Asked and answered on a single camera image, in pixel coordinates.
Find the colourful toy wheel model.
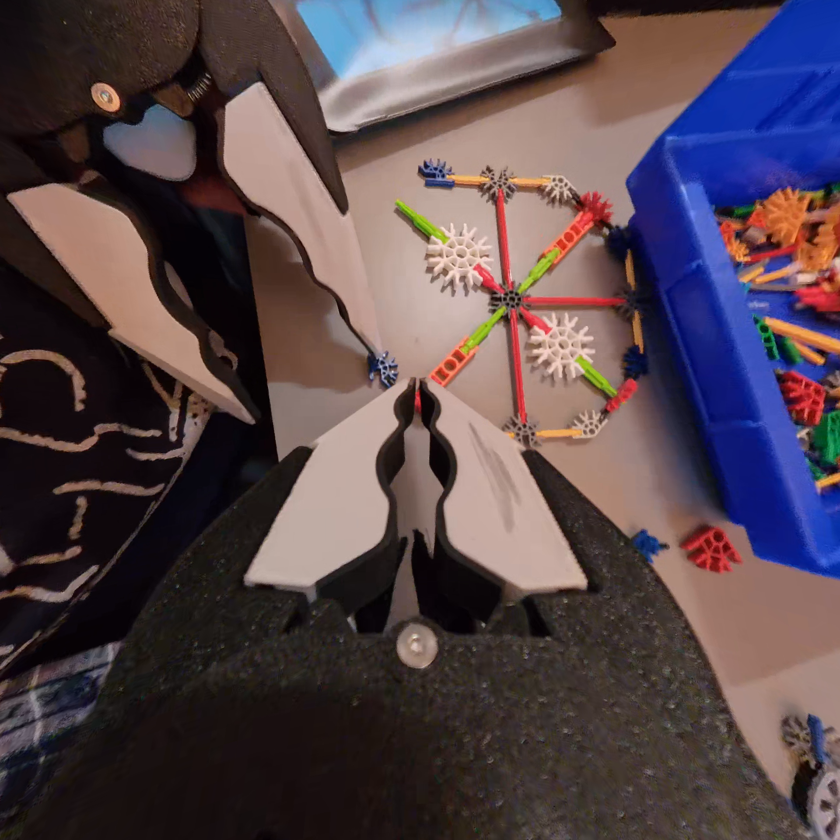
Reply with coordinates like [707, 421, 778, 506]
[394, 157, 647, 450]

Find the smartphone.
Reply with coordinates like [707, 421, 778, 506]
[295, 0, 614, 135]

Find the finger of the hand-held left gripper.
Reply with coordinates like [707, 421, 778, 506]
[220, 80, 387, 360]
[5, 182, 262, 425]

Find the blue plastic bin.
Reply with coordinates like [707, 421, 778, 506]
[626, 0, 840, 578]

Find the toy frame model with wheels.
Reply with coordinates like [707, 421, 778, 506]
[781, 714, 840, 834]

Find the red toy connector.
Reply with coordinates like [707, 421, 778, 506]
[679, 525, 742, 573]

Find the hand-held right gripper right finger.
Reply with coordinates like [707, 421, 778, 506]
[419, 378, 589, 601]

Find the black printed t-shirt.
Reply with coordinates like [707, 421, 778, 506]
[0, 262, 277, 670]

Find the plaid flannel shirt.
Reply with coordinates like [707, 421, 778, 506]
[0, 643, 122, 808]

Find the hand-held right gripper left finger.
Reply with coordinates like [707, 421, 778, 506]
[244, 378, 418, 601]

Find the pile of colourful toy pieces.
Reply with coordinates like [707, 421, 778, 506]
[715, 184, 840, 493]

